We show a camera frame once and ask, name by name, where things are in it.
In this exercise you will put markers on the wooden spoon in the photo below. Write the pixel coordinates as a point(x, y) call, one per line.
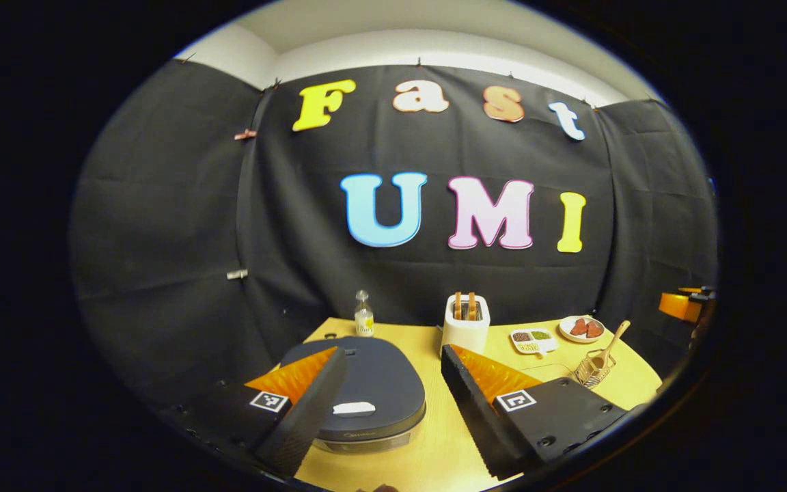
point(612, 345)

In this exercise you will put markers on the black rice cooker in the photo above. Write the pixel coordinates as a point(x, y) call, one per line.
point(380, 383)

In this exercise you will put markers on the white cloth clip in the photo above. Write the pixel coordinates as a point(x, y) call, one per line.
point(237, 274)

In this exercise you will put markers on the red meat piece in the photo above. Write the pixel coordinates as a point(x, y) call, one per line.
point(594, 329)
point(578, 326)

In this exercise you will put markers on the white divided grain dish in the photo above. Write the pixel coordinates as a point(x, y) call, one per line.
point(537, 344)

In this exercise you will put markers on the white toaster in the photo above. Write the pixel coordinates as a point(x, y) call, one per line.
point(465, 335)

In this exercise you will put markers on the white round plate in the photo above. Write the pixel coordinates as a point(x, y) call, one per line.
point(565, 331)

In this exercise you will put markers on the black backdrop cloth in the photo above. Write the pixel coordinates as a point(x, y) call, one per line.
point(175, 219)

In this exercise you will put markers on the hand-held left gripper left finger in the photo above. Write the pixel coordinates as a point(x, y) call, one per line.
point(308, 417)

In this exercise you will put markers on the small glass bottle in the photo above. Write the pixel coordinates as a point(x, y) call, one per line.
point(364, 321)

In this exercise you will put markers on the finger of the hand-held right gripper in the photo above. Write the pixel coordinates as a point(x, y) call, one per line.
point(677, 305)

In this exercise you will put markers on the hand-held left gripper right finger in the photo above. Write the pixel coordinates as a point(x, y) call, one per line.
point(475, 417)

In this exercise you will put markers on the toasted bread slice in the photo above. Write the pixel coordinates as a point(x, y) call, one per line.
point(471, 305)
point(458, 305)

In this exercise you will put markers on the pink cloth clip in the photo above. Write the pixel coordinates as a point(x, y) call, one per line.
point(245, 134)

